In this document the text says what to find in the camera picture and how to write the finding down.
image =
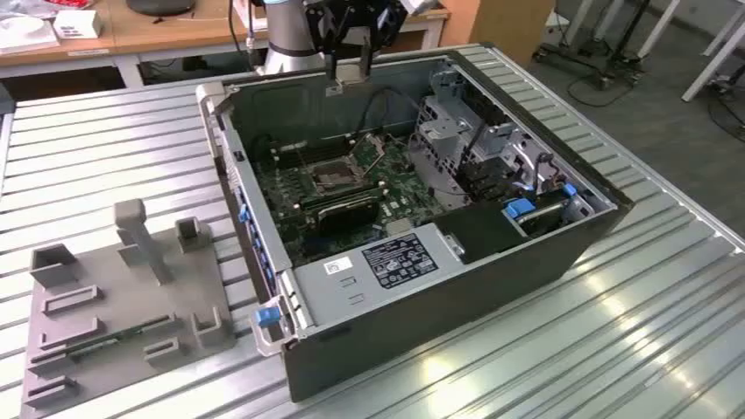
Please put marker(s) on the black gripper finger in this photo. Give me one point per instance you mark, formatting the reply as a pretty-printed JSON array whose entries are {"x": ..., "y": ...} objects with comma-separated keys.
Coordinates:
[
  {"x": 366, "y": 61},
  {"x": 333, "y": 61}
]

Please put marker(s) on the silver CPU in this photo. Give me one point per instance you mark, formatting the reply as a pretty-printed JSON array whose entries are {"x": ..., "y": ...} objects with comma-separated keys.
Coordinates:
[{"x": 351, "y": 74}]

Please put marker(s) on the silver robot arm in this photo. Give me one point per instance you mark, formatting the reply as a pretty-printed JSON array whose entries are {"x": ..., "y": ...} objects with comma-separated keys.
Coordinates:
[{"x": 285, "y": 48}]

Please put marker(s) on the metal CPU socket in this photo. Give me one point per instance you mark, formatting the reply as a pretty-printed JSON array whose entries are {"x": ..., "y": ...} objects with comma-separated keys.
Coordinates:
[{"x": 331, "y": 179}]

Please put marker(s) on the blue slot retainer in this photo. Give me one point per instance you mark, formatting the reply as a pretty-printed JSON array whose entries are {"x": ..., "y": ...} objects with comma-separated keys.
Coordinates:
[{"x": 241, "y": 212}]

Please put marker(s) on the grey metal drive cage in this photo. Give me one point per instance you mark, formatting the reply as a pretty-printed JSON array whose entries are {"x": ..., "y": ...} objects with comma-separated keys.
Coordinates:
[{"x": 442, "y": 131}]

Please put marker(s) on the wooden desk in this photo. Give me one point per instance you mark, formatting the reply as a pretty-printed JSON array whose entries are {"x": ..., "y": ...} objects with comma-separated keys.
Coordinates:
[{"x": 174, "y": 30}]

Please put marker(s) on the wooden cabinet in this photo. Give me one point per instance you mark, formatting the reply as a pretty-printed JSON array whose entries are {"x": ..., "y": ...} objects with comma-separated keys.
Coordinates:
[{"x": 511, "y": 26}]

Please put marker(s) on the black round object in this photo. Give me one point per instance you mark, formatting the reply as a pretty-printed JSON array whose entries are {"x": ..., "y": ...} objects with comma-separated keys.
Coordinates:
[{"x": 159, "y": 5}]

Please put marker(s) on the green motherboard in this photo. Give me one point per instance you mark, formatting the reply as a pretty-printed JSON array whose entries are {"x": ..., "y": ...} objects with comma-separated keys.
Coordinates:
[{"x": 401, "y": 187}]

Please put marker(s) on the black graphics card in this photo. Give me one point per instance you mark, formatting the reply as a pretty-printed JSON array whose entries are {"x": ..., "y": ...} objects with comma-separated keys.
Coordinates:
[{"x": 349, "y": 216}]

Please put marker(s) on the silver chipset heatsink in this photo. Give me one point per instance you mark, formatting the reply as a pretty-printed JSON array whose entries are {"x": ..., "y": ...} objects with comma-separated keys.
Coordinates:
[{"x": 397, "y": 227}]

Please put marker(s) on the white cardboard box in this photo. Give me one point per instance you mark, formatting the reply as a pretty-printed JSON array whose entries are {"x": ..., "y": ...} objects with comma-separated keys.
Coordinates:
[{"x": 75, "y": 22}]

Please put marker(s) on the black wheeled stand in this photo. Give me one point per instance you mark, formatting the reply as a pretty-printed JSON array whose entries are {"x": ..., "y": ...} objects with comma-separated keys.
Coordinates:
[{"x": 610, "y": 72}]

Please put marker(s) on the blue disk carrier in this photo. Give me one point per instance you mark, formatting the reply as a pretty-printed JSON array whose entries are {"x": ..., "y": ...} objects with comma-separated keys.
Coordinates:
[{"x": 517, "y": 208}]

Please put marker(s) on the red packet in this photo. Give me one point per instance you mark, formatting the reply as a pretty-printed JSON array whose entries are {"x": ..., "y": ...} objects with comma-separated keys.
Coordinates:
[{"x": 69, "y": 3}]

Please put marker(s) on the small blue plastic clip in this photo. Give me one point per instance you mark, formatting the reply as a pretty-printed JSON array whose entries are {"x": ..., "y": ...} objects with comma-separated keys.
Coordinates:
[{"x": 567, "y": 190}]

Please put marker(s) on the white foam tray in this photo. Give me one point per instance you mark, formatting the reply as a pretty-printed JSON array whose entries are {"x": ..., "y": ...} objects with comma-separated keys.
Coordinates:
[{"x": 22, "y": 35}]

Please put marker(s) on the grey power supply unit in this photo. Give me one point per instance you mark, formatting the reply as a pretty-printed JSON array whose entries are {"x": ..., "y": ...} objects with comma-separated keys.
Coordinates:
[{"x": 325, "y": 297}]

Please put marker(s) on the white table leg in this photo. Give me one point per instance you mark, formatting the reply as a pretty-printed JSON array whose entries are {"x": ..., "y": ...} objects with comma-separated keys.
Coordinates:
[{"x": 710, "y": 70}]

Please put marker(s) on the blue case latch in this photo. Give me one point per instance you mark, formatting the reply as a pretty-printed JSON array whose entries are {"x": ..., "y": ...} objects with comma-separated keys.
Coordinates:
[{"x": 266, "y": 317}]

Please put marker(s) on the black PC case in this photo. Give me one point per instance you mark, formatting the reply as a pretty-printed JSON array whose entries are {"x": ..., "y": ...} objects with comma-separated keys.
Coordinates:
[{"x": 465, "y": 314}]

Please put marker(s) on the grey parts rack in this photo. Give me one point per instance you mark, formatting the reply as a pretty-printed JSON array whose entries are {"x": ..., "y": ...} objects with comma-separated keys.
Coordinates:
[{"x": 115, "y": 314}]

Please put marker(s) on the green RAM stick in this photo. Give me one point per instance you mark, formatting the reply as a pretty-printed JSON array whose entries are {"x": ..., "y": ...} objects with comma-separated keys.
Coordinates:
[{"x": 115, "y": 336}]

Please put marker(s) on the white table frame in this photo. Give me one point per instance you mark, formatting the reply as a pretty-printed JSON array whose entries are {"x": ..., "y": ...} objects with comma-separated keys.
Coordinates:
[{"x": 657, "y": 30}]

